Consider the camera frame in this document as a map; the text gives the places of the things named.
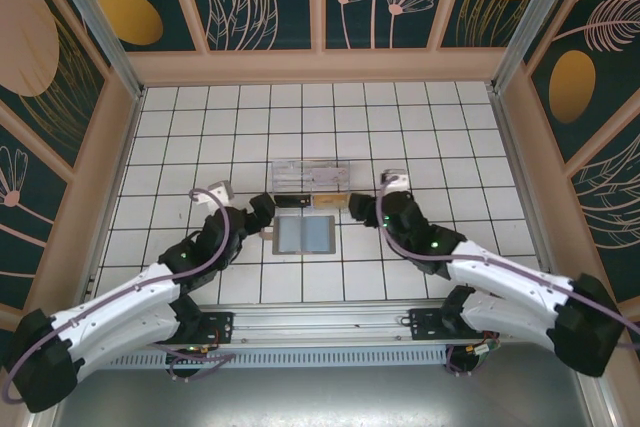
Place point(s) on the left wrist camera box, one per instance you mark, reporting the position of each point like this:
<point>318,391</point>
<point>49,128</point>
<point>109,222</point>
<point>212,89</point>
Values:
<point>220,191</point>

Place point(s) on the grey card holder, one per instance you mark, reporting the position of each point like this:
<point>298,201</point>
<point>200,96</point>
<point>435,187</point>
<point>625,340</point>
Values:
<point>315,234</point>

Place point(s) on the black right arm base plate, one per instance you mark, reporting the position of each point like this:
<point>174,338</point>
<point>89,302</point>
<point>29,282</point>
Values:
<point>425,322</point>

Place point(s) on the aluminium frame rail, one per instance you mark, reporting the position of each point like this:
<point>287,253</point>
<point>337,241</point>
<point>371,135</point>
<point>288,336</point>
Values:
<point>320,319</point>

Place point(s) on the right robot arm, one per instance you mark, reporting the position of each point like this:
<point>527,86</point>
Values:
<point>500,272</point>

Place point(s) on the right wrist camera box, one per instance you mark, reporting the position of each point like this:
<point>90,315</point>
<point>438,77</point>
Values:
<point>395,179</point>

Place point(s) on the clear acrylic card tray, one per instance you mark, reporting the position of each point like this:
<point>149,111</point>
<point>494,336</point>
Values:
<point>300,174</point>

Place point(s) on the black credit card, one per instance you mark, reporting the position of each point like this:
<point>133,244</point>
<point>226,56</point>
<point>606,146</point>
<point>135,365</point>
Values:
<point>290,201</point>

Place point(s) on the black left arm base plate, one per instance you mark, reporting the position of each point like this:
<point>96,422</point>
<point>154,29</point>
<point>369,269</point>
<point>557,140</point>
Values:
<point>220,324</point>

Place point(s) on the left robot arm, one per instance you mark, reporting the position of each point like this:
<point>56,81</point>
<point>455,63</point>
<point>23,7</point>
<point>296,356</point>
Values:
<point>115,307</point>

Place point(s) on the aluminium corner post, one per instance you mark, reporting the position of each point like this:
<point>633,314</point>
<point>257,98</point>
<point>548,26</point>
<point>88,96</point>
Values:
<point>530,17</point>
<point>100,32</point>

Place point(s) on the gold credit card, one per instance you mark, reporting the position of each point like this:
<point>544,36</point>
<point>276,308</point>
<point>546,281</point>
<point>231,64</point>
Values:
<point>330,200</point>

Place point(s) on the grey metal sheet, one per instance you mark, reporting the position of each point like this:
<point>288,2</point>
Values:
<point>320,397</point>

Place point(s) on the aluminium side rail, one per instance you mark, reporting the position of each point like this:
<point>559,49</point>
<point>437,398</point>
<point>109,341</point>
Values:
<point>510,147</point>

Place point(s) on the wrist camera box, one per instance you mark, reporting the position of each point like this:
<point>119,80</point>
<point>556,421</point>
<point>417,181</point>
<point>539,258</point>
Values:
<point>220,191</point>
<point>395,179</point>

